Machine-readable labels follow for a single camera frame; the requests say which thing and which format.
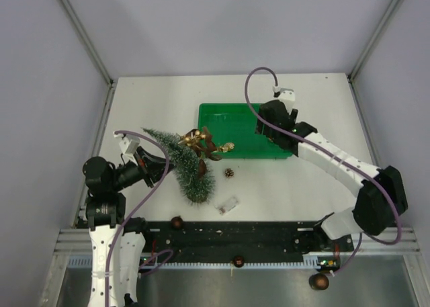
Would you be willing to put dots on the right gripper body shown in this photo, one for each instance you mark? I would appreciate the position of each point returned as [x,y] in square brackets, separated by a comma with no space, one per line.
[267,132]

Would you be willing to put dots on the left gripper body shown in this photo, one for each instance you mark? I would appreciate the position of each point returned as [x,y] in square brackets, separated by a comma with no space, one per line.
[132,171]

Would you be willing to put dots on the green plastic tray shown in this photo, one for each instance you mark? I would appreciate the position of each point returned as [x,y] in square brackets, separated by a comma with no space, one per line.
[235,123]

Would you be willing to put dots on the small green christmas tree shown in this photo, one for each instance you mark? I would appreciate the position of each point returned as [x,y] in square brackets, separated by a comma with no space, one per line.
[196,189]

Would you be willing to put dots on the brown ribbon pine cone decoration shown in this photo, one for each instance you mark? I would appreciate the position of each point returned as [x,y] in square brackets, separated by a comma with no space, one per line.
[200,141]

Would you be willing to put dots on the large brown matte bauble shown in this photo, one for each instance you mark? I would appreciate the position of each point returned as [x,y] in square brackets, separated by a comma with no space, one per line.
[177,223]

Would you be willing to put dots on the frosted pine cone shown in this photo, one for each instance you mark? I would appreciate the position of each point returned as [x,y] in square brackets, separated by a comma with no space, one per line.
[228,173]

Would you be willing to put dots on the clear battery box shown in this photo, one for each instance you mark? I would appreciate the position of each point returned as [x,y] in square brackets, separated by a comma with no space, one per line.
[228,205]

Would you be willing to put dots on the small brown shiny bauble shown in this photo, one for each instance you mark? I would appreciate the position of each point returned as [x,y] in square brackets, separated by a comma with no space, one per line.
[238,261]

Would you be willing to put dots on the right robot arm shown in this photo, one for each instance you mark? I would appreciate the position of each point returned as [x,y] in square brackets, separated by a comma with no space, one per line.
[380,195]

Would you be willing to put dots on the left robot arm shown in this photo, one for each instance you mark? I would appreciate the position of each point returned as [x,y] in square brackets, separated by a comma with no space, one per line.
[117,242]

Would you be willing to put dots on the gold ribbed ornament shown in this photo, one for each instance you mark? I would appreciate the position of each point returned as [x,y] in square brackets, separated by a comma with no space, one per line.
[227,147]

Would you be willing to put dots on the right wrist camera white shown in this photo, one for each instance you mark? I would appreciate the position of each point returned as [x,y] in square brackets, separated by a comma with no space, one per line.
[285,95]

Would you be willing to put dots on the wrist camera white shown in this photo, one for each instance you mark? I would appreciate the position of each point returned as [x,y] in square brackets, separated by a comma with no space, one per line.
[128,143]
[285,95]

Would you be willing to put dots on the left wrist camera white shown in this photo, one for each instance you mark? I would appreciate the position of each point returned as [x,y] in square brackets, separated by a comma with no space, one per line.
[128,143]

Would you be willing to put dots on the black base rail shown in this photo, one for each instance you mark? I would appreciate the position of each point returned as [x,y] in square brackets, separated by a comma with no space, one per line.
[260,242]

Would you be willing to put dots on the white cable duct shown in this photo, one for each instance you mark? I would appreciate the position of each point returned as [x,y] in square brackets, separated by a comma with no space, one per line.
[308,262]

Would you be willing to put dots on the right aluminium frame post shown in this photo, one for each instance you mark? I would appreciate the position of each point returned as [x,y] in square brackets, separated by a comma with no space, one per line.
[376,36]

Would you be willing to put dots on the aluminium frame post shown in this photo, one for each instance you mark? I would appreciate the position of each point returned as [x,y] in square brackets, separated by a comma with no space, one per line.
[85,40]
[376,36]

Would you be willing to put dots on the left aluminium frame post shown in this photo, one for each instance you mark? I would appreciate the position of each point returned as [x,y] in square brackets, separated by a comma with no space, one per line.
[85,40]

